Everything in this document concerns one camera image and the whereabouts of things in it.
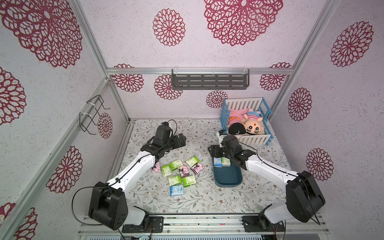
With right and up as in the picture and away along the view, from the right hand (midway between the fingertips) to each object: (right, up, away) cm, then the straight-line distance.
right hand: (216, 148), depth 88 cm
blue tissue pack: (+2, -9, +6) cm, 11 cm away
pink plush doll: (+15, +14, +12) cm, 24 cm away
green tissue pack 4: (-16, -19, -1) cm, 25 cm away
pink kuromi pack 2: (-11, -12, +3) cm, 17 cm away
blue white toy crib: (+35, +30, +21) cm, 51 cm away
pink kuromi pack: (-19, -14, +2) cm, 24 cm away
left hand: (-21, +5, -4) cm, 22 cm away
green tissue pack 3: (-24, -18, -2) cm, 30 cm away
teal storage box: (+8, -17, +3) cm, 19 cm away
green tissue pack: (-14, -9, +6) cm, 17 cm away
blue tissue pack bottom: (-23, -23, -5) cm, 33 cm away
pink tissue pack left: (-35, -13, +2) cm, 37 cm away
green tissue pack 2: (-30, -13, +2) cm, 33 cm away
